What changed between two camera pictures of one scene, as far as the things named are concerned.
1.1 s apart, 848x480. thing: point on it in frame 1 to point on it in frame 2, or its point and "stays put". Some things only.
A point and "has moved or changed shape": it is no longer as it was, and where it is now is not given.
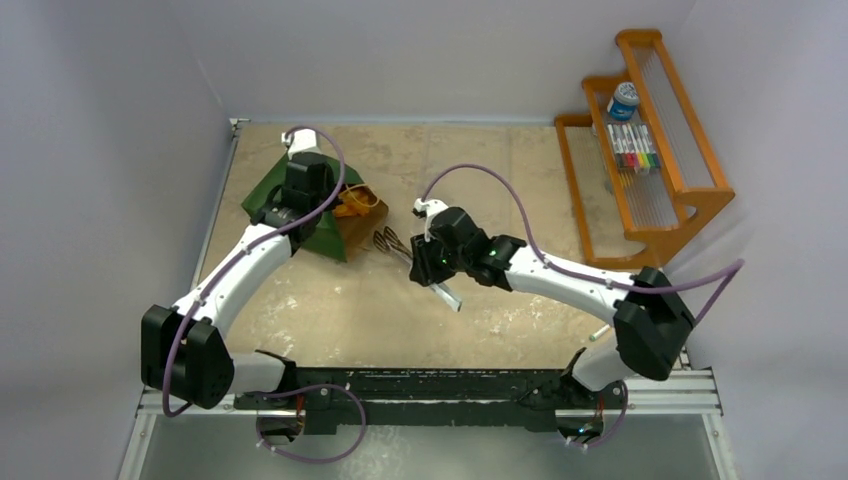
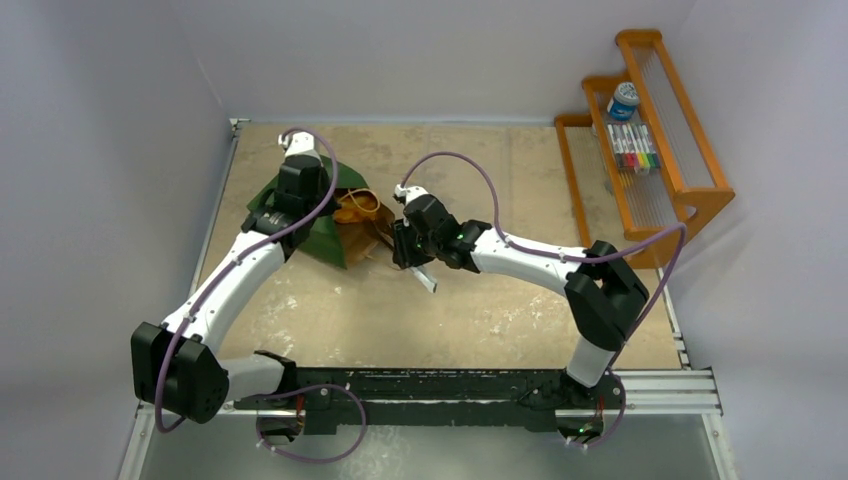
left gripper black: (333, 194) stays put
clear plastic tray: (484, 198) stays put
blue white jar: (623, 103) stays put
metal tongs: (388, 241) has moved or changed shape
